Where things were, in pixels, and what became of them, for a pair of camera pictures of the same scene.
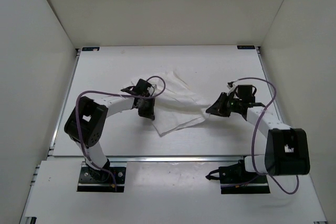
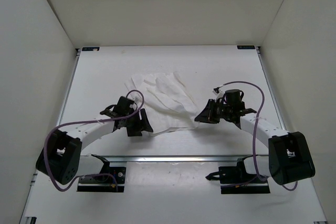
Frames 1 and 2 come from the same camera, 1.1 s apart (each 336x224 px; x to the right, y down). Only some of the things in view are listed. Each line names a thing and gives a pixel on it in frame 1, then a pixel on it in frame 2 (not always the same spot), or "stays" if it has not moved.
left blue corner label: x=96 y=49 stays
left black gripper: x=148 y=114 to x=142 y=124
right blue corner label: x=246 y=47 stays
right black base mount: x=234 y=179 stays
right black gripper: x=218 y=108 to x=207 y=115
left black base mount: x=91 y=180 stays
